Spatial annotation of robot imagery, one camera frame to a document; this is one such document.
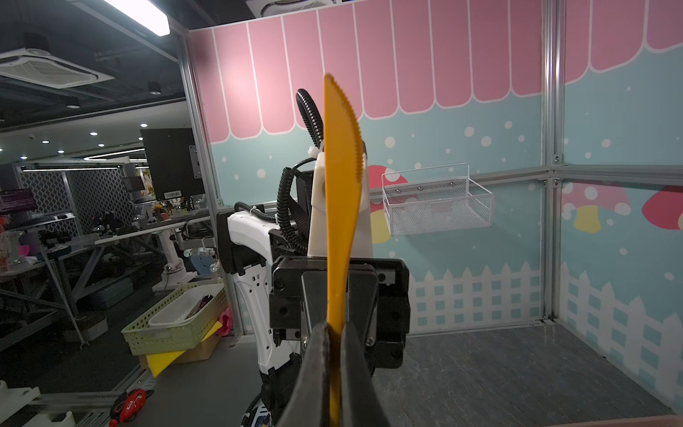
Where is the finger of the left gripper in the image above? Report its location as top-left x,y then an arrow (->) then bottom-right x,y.
301,270 -> 327,342
346,266 -> 378,347

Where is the white wire wall basket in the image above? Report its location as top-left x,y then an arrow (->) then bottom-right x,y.
381,163 -> 496,237

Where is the green plastic basket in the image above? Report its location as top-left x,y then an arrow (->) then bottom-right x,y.
122,282 -> 228,356

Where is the red tape dispenser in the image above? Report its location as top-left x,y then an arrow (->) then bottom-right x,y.
108,389 -> 154,427

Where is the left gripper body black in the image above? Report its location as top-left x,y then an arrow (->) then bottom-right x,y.
269,256 -> 411,370

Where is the black monitor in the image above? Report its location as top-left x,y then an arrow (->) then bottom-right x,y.
141,128 -> 205,200

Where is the orange plastic knife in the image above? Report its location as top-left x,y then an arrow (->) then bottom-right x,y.
324,73 -> 364,426

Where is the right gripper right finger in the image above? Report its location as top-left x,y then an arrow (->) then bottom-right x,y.
340,322 -> 391,427

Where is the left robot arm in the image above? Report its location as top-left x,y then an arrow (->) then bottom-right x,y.
217,89 -> 411,426

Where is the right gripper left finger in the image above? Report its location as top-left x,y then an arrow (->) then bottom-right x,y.
277,322 -> 330,427

